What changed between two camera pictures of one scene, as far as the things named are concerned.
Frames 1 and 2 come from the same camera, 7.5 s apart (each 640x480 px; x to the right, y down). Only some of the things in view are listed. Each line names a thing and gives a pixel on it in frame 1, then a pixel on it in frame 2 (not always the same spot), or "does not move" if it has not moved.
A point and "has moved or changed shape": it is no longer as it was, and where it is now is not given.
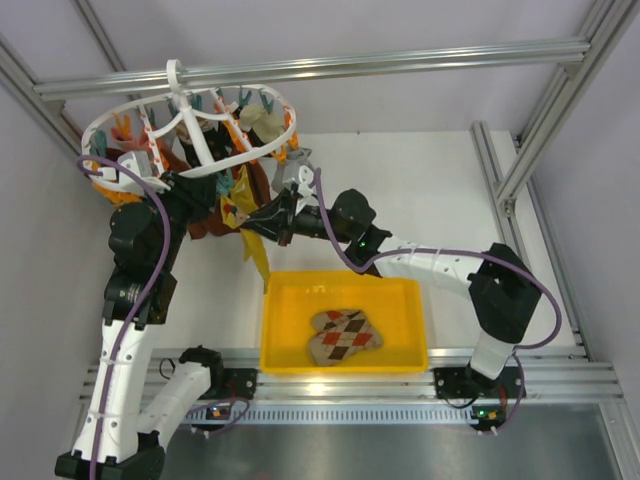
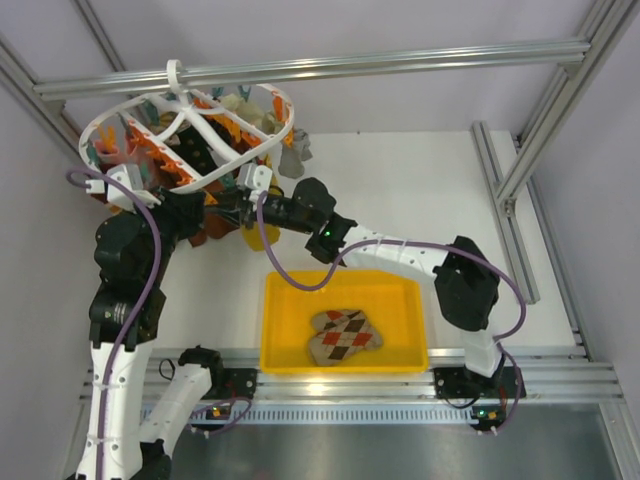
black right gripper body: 299,218 -> 247,212
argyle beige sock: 339,334 does not move
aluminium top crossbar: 177,76 does not move
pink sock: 138,138 -> 114,150
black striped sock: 216,138 -> 186,142
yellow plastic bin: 393,305 does not move
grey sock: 289,172 has moved or changed shape
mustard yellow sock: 235,209 has moved or changed shape
